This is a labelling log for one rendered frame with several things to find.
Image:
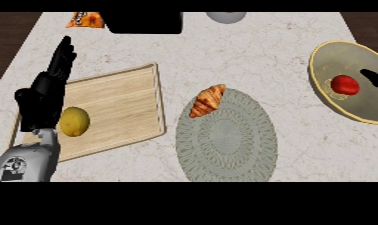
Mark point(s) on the grey round bowl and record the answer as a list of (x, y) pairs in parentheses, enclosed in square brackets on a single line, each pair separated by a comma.
[(227, 17)]

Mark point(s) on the grey bowl with yellow rim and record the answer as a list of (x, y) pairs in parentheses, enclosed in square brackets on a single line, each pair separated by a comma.
[(345, 69)]

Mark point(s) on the red tomato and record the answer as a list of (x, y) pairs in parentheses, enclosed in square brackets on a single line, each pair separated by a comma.
[(345, 85)]

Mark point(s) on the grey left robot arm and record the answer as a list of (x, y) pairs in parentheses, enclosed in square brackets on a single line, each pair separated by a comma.
[(27, 160)]

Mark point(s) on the yellow lemon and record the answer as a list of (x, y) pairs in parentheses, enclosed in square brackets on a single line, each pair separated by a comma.
[(75, 121)]

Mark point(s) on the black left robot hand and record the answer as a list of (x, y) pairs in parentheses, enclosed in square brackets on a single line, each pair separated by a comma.
[(47, 92)]

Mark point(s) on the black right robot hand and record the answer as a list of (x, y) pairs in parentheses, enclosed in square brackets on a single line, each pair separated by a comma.
[(371, 76)]

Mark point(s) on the pale wooden cutting board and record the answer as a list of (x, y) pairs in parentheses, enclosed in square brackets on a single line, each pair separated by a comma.
[(116, 105)]

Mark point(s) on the orange snack bag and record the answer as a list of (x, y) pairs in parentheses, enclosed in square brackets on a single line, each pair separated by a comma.
[(86, 20)]

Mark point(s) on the black appliance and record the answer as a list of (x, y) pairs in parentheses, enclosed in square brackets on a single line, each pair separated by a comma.
[(144, 22)]

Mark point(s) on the brown croissant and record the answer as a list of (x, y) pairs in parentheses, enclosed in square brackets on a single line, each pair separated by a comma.
[(209, 99)]

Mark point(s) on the round grey woven placemat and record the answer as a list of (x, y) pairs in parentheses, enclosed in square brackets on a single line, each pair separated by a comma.
[(228, 139)]

